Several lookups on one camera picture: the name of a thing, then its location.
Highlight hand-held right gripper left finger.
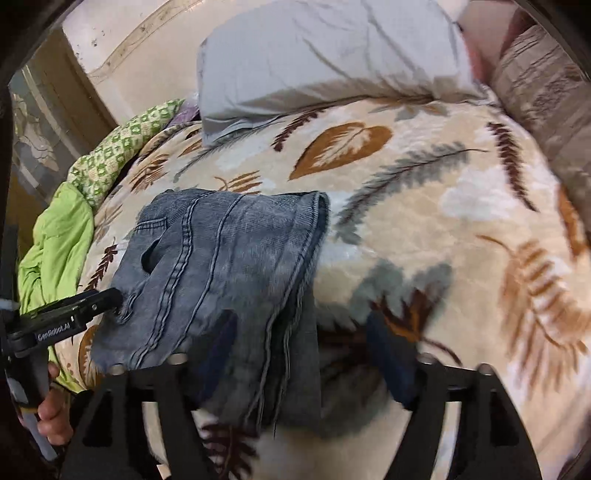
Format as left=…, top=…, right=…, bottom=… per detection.
left=60, top=315, right=238, bottom=480

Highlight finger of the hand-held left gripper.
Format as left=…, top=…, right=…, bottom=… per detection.
left=69, top=286, right=124, bottom=322

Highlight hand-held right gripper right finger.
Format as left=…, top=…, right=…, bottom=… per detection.
left=365, top=309, right=544, bottom=480

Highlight blue denim pants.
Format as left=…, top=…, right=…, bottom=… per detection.
left=90, top=188, right=331, bottom=437

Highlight person's left hand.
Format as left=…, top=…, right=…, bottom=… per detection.
left=36, top=362, right=75, bottom=446

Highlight lime green cloth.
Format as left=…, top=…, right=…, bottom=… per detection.
left=17, top=182, right=96, bottom=393

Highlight cream leaf print blanket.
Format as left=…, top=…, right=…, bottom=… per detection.
left=60, top=95, right=591, bottom=480

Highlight purple cloth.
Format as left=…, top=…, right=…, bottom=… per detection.
left=168, top=102, right=202, bottom=128

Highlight wooden door with glass panels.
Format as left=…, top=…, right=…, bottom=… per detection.
left=7, top=28, right=122, bottom=241

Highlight brown striped pillow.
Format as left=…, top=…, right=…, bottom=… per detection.
left=489, top=23, right=591, bottom=241

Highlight grey pillow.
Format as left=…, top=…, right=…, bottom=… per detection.
left=196, top=0, right=491, bottom=148

